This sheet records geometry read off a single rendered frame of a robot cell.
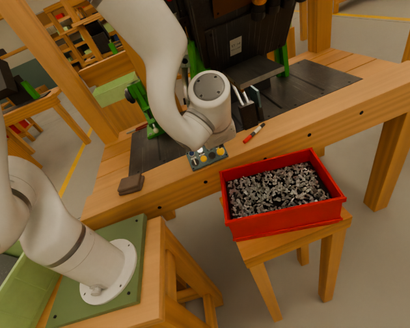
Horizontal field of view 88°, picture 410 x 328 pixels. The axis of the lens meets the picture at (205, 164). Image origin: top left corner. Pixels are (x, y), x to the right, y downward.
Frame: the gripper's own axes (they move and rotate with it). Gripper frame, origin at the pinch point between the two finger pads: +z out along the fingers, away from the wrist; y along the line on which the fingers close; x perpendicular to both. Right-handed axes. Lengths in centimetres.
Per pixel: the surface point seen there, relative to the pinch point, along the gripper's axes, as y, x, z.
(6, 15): -59, 84, -9
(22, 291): -77, -20, -1
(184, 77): -1.2, 39.9, 13.9
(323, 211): 17.1, -31.8, -5.3
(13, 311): -78, -25, -3
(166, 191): -25.8, -5.4, 13.5
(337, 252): 23, -49, 19
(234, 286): -22, -63, 79
